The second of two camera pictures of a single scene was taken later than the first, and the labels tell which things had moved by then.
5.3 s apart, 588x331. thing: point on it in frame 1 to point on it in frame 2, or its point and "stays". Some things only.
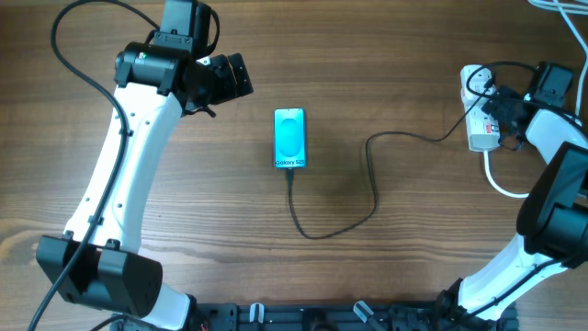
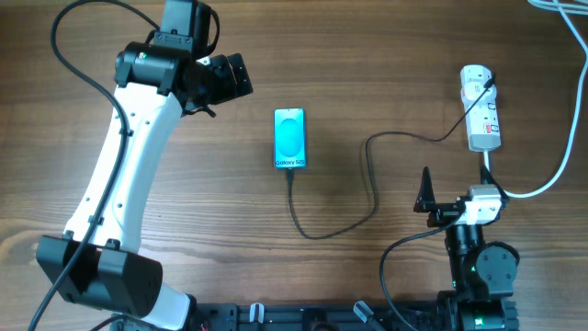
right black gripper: (498, 110) to (443, 212)
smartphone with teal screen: (289, 138) stays
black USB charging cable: (367, 154) stays
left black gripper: (226, 89) stays
